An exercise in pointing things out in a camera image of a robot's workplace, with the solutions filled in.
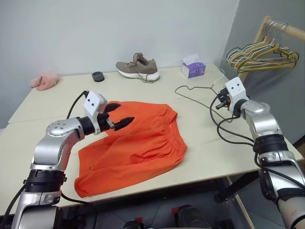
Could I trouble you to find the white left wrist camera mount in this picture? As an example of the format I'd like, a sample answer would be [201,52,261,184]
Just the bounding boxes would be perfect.
[83,91,109,135]

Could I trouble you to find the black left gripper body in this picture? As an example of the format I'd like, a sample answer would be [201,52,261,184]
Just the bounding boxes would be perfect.
[97,111,117,134]

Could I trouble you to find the wooden clothes rack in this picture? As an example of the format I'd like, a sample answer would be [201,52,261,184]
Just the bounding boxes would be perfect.
[226,15,305,229]

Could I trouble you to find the pink fluffy cloth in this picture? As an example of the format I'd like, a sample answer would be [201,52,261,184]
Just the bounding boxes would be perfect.
[30,72,60,92]

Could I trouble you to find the dark rounded shape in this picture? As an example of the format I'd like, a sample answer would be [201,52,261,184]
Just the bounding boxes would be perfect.
[172,204,212,229]
[122,219,146,229]

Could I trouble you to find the thin white cable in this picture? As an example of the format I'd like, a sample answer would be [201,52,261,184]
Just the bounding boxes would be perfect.
[210,69,226,88]

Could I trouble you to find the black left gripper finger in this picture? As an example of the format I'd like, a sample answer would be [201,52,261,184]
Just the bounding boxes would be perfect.
[114,116,135,131]
[106,102,121,113]

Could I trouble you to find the grey wire hanger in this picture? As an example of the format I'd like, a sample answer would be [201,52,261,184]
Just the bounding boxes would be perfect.
[174,83,223,113]

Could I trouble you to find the black table leg frame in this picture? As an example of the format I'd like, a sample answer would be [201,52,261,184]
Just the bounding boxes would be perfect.
[213,171,261,204]

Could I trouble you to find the black round puck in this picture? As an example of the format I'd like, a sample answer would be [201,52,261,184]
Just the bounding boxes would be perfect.
[91,71,106,83]

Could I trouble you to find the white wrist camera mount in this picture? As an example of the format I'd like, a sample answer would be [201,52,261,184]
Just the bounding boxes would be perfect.
[83,91,109,135]
[224,76,249,112]

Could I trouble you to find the orange shorts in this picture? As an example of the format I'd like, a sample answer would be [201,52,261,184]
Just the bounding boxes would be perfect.
[74,101,189,199]

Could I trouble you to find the purple tissue box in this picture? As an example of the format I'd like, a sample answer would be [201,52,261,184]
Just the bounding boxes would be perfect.
[181,54,206,79]

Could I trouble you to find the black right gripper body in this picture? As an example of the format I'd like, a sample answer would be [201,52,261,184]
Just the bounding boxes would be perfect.
[215,92,232,111]

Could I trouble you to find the bunch of hangers on rack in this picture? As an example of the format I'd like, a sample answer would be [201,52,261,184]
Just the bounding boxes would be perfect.
[225,20,298,66]

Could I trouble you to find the taupe sneaker with white sole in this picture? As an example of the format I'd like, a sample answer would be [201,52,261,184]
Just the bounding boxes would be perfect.
[115,52,161,84]

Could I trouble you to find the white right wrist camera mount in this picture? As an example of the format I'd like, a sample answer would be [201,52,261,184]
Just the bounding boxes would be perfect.
[224,76,249,112]

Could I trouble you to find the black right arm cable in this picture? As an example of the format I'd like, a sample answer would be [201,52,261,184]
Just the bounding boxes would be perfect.
[209,94,265,169]

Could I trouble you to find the yellow wire hanger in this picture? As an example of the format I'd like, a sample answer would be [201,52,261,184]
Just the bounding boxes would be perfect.
[227,35,300,73]

